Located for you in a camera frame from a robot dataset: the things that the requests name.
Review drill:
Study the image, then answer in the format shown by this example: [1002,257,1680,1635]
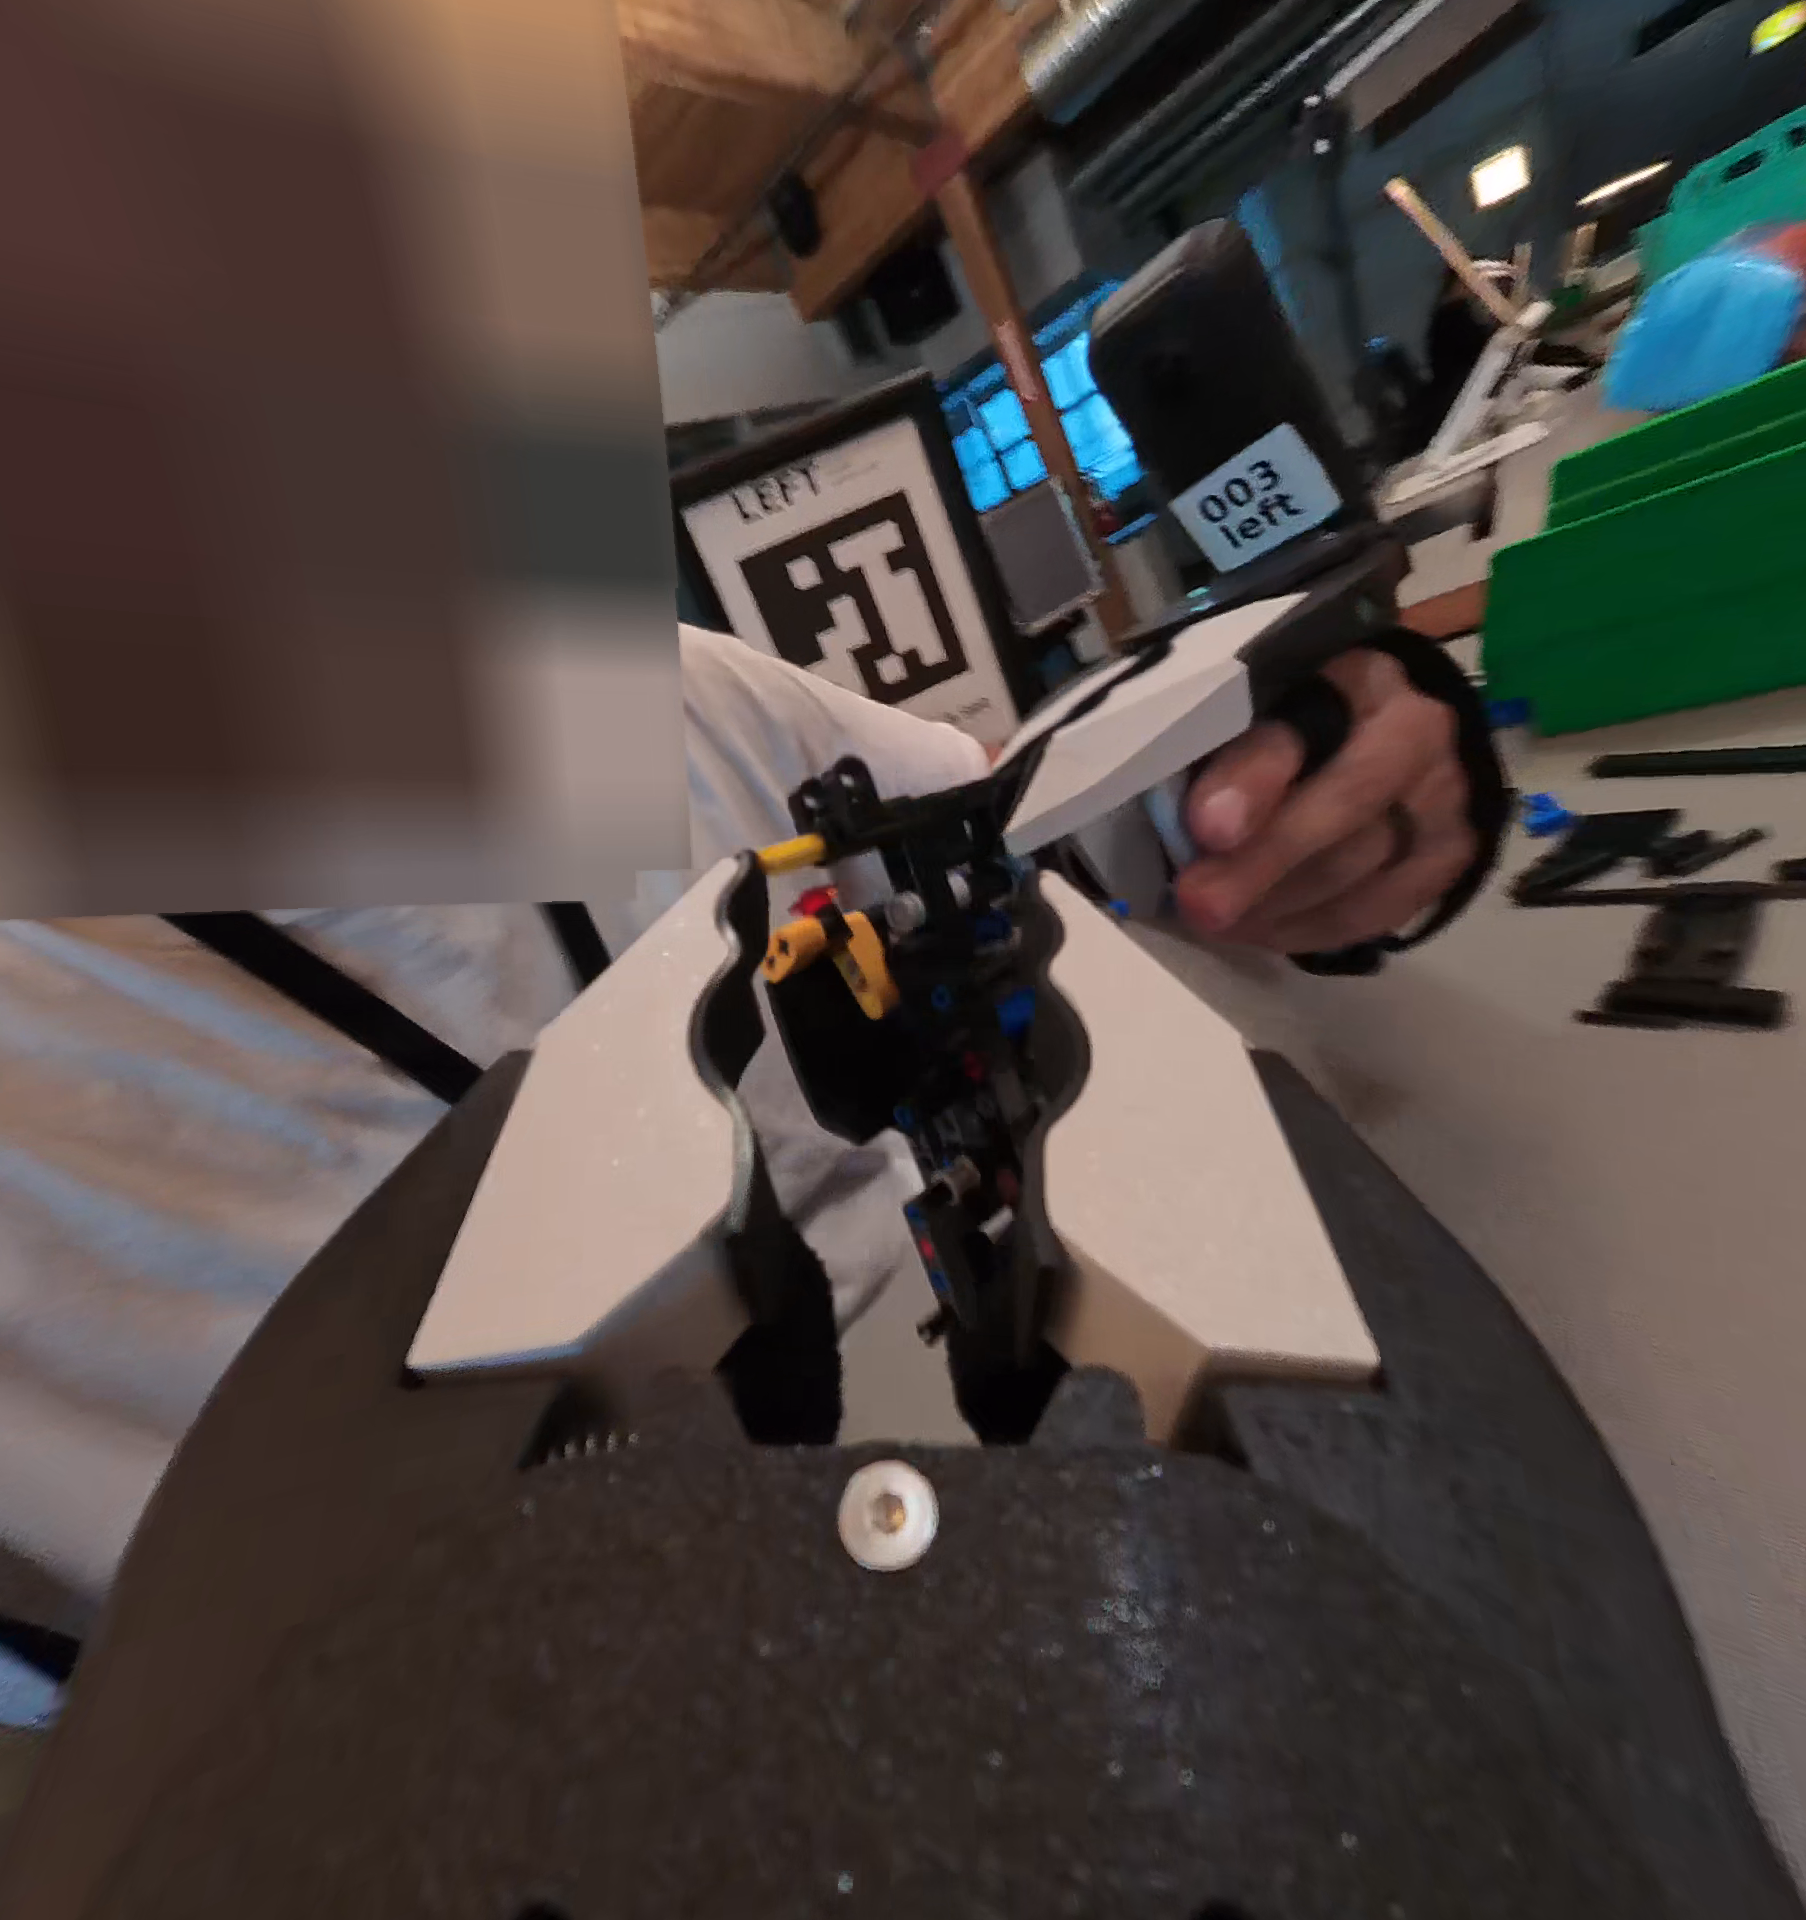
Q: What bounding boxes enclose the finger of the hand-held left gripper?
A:
[997,658,1268,856]
[988,592,1310,786]

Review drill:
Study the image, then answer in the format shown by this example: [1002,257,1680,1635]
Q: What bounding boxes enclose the scattered black lego pieces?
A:
[1510,807,1806,1055]

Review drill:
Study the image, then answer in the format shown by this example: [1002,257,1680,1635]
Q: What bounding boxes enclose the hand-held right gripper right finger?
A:
[1031,871,1385,1447]

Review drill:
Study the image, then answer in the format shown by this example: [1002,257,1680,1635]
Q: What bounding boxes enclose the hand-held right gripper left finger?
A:
[403,853,774,1373]

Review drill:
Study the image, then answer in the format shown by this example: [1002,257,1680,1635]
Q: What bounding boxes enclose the blue plastic bag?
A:
[1601,244,1806,417]

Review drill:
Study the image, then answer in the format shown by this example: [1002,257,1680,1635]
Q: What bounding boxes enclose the black lego vehicle chassis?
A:
[753,758,1062,1352]

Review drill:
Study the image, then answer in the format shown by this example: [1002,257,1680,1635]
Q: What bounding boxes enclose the printed marker board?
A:
[669,372,1028,739]

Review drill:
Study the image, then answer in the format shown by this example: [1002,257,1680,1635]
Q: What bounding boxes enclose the person's left hand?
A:
[1170,656,1492,958]

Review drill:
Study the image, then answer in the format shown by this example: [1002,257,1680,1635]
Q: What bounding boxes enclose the long black rod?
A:
[1586,739,1806,782]

